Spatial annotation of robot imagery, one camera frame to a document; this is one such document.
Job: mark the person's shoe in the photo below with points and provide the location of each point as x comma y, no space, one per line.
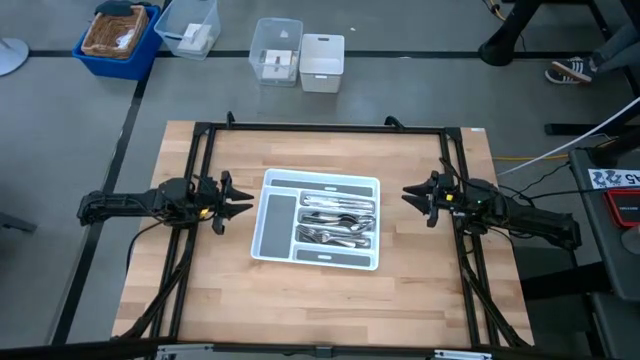
570,71

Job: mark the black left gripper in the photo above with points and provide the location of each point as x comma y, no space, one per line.
210,200

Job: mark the person's leg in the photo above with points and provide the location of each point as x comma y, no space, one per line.
617,50

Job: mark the black stand frame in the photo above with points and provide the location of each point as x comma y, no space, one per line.
565,129

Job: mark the white cutlery organizer tray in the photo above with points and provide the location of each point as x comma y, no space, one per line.
277,225

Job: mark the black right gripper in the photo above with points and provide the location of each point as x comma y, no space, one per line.
447,200

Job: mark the grey furniture foot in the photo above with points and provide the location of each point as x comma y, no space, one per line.
15,222

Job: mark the wicker basket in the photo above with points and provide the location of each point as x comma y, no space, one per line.
102,35

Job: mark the blue plastic bin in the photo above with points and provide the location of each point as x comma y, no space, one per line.
120,70

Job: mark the white cardboard box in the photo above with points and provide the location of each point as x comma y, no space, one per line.
277,65
195,39

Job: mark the white plastic bin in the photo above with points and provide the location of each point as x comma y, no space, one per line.
321,75

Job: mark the silver table knife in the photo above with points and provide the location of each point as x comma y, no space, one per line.
362,206
315,199
345,207
369,208
335,200
322,201
350,203

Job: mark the grey round plate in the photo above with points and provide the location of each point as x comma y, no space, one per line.
634,241

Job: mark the black pouch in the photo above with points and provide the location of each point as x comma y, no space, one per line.
114,7

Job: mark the grey metal bracket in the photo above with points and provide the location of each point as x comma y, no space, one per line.
185,352
462,355

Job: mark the grey round floor base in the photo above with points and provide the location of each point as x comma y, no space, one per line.
10,55

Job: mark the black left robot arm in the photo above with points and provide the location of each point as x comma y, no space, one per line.
125,202

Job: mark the black side table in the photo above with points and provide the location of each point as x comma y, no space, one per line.
600,260

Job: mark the red-framed tablet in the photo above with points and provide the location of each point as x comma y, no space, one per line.
625,207

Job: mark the clear plastic bin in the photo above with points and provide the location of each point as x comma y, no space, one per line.
167,25
275,35

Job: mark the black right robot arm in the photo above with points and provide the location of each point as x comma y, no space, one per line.
530,217

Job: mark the black floor stand leg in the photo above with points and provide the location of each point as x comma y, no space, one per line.
497,52

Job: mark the black crossbeam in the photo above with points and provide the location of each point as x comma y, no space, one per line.
270,351

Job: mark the black equipment stand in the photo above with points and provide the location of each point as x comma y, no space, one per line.
565,287

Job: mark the silver spoon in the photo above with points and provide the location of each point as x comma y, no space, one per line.
367,225
320,218
330,223
340,220
372,220
357,229
350,217

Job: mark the white printed label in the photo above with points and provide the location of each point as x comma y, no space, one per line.
615,178

